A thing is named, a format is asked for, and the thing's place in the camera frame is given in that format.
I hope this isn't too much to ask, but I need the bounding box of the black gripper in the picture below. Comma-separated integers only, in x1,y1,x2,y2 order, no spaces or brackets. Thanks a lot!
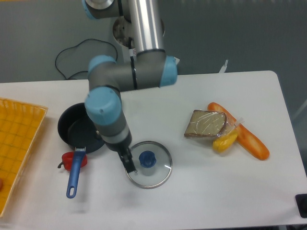
117,145,135,173

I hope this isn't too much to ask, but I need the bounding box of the brown toast slice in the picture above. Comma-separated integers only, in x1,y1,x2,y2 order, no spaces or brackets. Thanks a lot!
184,110,227,138

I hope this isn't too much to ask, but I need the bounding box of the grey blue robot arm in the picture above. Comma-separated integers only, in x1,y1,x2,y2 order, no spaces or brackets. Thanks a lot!
83,0,177,173

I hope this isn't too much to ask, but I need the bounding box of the glass lid blue knob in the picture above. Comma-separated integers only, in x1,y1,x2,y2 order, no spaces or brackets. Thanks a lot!
126,141,173,189

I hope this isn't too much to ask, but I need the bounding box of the red bell pepper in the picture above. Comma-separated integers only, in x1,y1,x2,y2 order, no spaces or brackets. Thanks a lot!
58,152,88,171

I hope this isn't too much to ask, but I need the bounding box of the yellow bell pepper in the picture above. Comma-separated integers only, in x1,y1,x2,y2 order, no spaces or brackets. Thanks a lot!
213,130,238,153

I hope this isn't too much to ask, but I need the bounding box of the yellow plastic basket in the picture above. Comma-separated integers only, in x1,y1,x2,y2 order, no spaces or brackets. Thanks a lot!
0,98,48,217

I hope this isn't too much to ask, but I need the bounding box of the orange baguette bread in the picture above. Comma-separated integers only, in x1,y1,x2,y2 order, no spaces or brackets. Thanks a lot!
207,102,270,161

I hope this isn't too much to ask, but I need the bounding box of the black device at table edge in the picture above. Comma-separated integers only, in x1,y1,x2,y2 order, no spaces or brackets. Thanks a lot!
295,194,307,219

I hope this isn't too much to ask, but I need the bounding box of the black saucepan blue handle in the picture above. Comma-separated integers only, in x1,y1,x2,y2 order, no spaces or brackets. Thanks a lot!
58,103,104,199

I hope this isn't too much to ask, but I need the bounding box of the black cable on floor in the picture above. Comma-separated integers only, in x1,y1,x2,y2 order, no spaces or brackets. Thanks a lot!
55,38,118,80

